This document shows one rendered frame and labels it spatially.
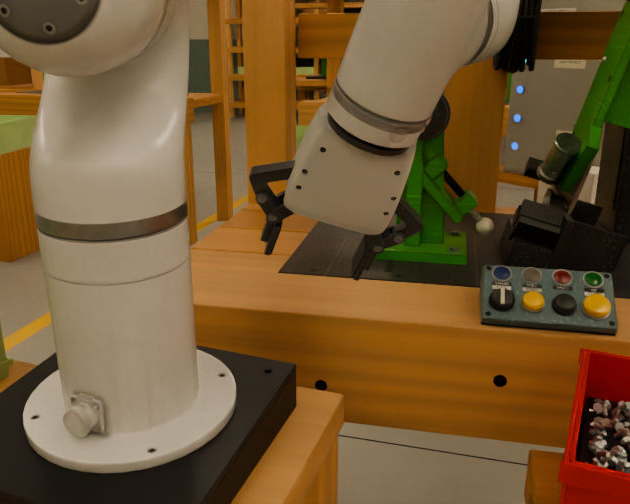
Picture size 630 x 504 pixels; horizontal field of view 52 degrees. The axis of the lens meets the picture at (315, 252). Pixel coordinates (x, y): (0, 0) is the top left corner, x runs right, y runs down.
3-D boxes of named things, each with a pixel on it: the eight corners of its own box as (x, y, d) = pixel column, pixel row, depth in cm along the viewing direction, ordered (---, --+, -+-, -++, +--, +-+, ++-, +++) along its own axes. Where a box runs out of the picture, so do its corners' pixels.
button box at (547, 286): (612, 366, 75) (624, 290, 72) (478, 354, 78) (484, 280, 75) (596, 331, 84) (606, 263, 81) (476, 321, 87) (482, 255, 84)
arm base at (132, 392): (165, 499, 49) (145, 277, 42) (-26, 440, 56) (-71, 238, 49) (269, 372, 66) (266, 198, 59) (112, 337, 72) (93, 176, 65)
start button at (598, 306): (610, 320, 74) (613, 314, 73) (583, 317, 74) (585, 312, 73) (608, 298, 75) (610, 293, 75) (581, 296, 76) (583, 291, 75)
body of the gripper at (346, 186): (428, 111, 58) (381, 205, 65) (319, 75, 56) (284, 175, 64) (434, 157, 52) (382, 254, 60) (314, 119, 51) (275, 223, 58)
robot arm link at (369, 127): (433, 87, 57) (418, 115, 59) (337, 55, 56) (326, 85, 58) (440, 137, 51) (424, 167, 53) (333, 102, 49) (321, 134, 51)
